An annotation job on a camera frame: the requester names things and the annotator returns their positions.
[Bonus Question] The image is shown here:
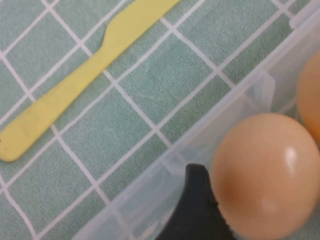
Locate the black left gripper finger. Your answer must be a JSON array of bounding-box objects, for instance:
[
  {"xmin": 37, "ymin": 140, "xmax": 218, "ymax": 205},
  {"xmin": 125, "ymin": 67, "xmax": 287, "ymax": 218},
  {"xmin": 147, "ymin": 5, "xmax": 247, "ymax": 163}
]
[{"xmin": 154, "ymin": 163, "xmax": 236, "ymax": 240}]

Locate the tan egg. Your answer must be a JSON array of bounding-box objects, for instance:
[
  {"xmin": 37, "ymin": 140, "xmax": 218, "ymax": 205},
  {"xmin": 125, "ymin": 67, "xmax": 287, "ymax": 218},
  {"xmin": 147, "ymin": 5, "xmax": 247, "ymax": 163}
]
[
  {"xmin": 209, "ymin": 112, "xmax": 320, "ymax": 240},
  {"xmin": 296, "ymin": 49, "xmax": 320, "ymax": 143}
]

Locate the clear plastic egg box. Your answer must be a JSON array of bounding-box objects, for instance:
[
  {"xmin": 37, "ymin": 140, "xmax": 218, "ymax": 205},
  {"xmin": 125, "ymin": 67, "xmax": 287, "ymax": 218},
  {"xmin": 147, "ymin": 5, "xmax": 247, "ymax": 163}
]
[{"xmin": 71, "ymin": 0, "xmax": 320, "ymax": 240}]

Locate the green checked tablecloth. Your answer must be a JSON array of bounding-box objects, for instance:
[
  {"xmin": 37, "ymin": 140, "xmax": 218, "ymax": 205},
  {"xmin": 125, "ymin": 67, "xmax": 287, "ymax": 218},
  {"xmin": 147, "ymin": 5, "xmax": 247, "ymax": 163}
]
[{"xmin": 0, "ymin": 0, "xmax": 320, "ymax": 240}]

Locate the yellow plastic knife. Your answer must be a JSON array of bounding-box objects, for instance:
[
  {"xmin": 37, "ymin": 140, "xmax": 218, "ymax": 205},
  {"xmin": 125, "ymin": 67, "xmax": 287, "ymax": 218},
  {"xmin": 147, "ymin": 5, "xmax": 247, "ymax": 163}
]
[{"xmin": 0, "ymin": 0, "xmax": 181, "ymax": 163}]

